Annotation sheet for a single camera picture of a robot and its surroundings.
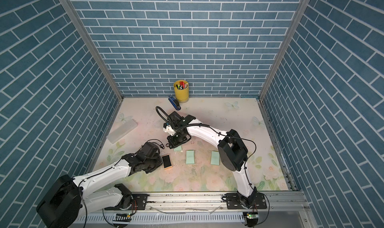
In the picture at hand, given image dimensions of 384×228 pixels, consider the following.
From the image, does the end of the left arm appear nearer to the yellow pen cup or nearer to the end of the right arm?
the end of the right arm

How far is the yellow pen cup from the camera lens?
111 centimetres

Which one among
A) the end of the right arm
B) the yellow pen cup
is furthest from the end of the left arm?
the yellow pen cup
